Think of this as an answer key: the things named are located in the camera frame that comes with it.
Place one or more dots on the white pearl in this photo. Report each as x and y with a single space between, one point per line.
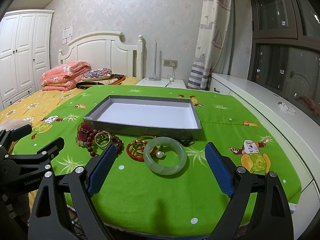
159 154

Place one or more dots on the wall socket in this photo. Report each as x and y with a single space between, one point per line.
170 63

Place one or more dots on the grey jewelry tray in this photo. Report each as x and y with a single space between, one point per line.
146 115

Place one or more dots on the green cartoon blanket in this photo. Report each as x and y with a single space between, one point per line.
189 203

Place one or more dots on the dark window frame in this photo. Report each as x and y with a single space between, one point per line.
285 55

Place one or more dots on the beige plush cushion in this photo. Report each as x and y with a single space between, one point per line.
13 124

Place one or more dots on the white nightstand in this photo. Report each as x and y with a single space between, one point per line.
171 83

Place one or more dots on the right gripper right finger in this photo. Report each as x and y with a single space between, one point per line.
271 217

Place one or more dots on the green jade bangle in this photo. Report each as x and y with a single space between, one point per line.
174 158

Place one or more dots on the white window cabinet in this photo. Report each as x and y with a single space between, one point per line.
296 133

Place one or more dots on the white wardrobe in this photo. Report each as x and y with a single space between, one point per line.
25 56

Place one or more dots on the gold ring bangles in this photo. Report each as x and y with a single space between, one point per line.
102 139

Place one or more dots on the desk lamp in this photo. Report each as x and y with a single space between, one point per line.
153 77

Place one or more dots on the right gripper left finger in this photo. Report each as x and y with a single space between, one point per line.
50 218

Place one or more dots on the white headboard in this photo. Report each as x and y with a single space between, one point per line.
105 49

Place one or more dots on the pink folded quilt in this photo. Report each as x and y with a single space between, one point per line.
64 77

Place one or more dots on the black orange folded cloth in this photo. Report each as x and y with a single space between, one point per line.
115 79

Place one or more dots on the sailboat curtain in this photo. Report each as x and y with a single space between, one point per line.
210 52

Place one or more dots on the thin gold bangle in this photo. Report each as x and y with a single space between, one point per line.
144 139

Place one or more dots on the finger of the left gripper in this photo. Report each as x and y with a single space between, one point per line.
42 149
12 135

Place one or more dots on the patterned pillow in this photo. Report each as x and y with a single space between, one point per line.
96 75

